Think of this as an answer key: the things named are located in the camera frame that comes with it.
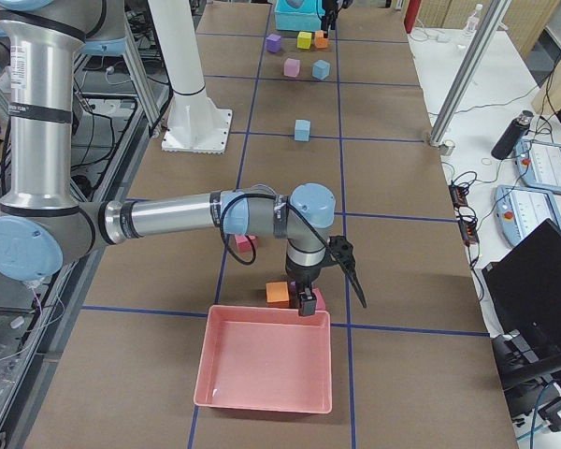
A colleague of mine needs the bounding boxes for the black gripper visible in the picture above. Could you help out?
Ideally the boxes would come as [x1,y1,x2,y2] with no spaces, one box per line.
[293,281,317,317]
[321,11,338,32]

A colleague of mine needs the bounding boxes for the light blue foam block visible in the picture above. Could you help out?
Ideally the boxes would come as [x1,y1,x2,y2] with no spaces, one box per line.
[312,60,331,80]
[294,119,310,142]

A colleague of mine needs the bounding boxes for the magenta foam block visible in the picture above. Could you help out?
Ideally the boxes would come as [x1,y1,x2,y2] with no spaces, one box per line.
[312,288,326,311]

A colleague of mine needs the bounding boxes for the cyan plastic bin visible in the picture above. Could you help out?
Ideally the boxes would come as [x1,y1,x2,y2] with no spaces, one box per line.
[274,0,324,32]

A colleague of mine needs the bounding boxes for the orange foam block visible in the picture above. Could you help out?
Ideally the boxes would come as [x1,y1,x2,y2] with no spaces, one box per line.
[266,282,290,309]
[313,30,329,50]

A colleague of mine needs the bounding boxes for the yellow foam block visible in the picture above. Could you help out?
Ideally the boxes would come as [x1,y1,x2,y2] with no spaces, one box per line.
[296,31,312,50]

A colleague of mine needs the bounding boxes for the purple foam block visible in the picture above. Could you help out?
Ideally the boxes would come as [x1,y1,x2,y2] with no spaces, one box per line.
[266,33,282,53]

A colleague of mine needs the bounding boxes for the light pink foam block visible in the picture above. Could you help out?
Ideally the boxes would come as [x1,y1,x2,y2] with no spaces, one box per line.
[283,58,301,78]

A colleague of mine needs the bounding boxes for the coral plastic bin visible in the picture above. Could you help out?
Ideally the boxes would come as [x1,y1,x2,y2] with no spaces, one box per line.
[194,305,333,414]

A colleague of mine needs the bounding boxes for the pink-red foam block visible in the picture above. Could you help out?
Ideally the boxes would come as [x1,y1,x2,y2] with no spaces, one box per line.
[234,235,258,253]

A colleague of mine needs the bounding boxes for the small metal cylinder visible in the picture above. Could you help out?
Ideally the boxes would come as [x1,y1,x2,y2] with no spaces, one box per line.
[439,139,455,157]

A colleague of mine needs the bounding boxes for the black orange adapter box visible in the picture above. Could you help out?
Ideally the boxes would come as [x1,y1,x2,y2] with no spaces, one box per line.
[449,182,480,247]

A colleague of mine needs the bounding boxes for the black water bottle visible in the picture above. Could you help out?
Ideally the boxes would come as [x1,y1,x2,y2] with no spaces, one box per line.
[491,109,534,160]

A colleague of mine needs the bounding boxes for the black laptop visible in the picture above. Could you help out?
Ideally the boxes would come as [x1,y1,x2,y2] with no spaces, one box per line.
[481,217,561,389]

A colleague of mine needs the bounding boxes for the blue teach pendant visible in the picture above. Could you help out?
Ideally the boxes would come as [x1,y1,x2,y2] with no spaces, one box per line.
[495,185,561,247]
[513,138,561,195]

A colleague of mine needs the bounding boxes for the white camera stand post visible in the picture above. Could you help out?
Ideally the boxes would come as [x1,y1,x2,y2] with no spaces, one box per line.
[149,0,233,154]

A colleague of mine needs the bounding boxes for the aluminium frame post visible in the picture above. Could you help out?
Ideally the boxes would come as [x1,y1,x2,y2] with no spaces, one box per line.
[428,0,511,150]

